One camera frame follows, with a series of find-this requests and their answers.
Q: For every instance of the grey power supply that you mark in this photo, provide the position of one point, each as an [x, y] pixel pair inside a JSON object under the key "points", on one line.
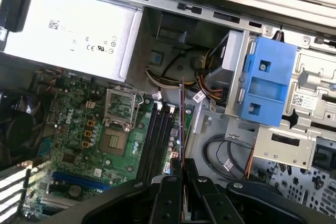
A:
{"points": [[78, 37]]}

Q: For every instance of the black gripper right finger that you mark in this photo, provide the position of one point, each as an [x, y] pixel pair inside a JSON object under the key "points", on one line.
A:
{"points": [[210, 208]]}

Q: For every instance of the black RAM slot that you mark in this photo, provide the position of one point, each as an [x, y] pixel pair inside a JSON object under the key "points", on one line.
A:
{"points": [[153, 142], [148, 142], [159, 142], [164, 142]]}

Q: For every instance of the teal board connector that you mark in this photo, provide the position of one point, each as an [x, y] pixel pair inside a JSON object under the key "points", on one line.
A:
{"points": [[44, 146]]}

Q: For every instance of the black case fan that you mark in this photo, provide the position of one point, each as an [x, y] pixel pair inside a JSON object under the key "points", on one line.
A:
{"points": [[18, 129]]}

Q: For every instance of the green RAM stick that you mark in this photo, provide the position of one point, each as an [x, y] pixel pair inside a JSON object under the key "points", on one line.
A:
{"points": [[183, 119]]}

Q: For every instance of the CPU socket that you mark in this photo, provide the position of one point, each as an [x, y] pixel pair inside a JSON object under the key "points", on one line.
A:
{"points": [[114, 141]]}

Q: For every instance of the green motherboard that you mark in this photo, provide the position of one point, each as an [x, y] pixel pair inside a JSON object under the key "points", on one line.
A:
{"points": [[78, 134]]}

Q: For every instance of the black PC case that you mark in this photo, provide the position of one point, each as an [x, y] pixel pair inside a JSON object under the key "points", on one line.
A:
{"points": [[162, 1]]}

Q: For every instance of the metal socket cover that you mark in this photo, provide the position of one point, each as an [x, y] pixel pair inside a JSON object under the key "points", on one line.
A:
{"points": [[122, 91]]}

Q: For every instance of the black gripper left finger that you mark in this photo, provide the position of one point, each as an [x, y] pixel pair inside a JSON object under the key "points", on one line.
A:
{"points": [[168, 203]]}

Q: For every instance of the blue expansion slot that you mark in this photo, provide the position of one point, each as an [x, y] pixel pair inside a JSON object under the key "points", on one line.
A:
{"points": [[78, 180]]}

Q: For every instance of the grey metal drive cage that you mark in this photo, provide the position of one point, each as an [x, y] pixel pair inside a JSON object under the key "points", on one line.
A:
{"points": [[235, 77]]}

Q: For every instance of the blue plastic drive latch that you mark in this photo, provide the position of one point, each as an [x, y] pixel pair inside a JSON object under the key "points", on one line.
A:
{"points": [[270, 58]]}

